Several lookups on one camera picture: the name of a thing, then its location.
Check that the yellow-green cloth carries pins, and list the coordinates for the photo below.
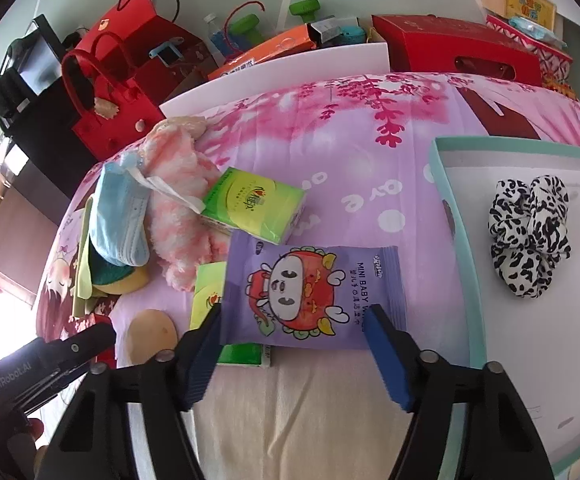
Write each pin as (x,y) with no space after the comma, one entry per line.
(83,270)

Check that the clear water bottle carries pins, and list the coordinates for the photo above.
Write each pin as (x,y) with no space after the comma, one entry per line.
(217,40)

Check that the black cabinet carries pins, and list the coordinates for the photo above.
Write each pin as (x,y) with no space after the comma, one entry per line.
(44,160)

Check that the brown cabinet door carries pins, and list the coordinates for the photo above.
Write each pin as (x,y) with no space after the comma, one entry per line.
(14,230)

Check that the red felt handbag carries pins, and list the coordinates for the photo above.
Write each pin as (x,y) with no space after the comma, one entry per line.
(114,130)

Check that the grey small box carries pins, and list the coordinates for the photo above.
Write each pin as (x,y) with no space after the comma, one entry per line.
(326,30)

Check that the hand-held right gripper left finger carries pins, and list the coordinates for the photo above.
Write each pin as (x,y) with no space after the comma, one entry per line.
(200,360)

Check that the black screen device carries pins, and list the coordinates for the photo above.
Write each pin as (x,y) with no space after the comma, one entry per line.
(24,75)

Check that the green yellow sponge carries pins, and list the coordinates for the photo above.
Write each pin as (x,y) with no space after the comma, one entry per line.
(119,281)

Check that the red paper bag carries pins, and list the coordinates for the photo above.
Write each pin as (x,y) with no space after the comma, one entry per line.
(134,15)

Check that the cream scrunchie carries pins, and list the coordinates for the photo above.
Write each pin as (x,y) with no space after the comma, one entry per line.
(184,125)

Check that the green dumbbell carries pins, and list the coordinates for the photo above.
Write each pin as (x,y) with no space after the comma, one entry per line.
(305,8)
(245,25)

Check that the printed blanket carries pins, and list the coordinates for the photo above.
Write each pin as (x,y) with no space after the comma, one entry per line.
(370,170)

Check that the light blue wipes pack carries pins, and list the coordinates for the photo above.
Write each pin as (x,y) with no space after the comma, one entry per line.
(532,27)

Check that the pink white fluffy cloth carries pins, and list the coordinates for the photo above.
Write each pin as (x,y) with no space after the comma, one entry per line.
(179,215)

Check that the person's left hand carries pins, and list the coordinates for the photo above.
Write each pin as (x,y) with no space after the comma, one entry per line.
(32,430)

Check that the orange cardboard box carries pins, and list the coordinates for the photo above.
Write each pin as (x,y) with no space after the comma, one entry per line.
(270,50)

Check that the black white spotted scrunchie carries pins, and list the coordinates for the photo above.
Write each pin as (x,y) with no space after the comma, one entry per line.
(530,240)

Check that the blue face mask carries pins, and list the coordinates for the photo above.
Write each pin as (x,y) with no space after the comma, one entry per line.
(117,210)

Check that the purple wet wipes packet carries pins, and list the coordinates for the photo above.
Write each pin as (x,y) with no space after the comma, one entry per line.
(310,285)

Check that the beige round powder puff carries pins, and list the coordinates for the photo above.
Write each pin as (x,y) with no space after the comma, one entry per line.
(147,335)

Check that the red white patterned box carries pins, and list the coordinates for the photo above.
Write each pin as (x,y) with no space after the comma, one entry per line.
(555,57)

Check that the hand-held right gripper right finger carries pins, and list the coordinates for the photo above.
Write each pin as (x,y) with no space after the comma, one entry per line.
(391,360)

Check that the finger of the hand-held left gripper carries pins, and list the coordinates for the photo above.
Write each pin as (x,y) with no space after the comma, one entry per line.
(82,342)
(57,385)

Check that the green tissue pack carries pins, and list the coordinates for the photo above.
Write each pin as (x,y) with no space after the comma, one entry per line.
(207,295)
(250,205)

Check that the white foam board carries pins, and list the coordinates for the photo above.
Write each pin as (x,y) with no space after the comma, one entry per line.
(295,75)

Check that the red gift box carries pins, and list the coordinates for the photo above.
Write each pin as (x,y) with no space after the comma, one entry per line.
(445,40)

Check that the teal-edged white tray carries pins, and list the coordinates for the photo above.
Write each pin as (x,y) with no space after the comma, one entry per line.
(545,330)

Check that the teal small case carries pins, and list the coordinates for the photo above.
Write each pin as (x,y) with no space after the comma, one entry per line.
(352,30)

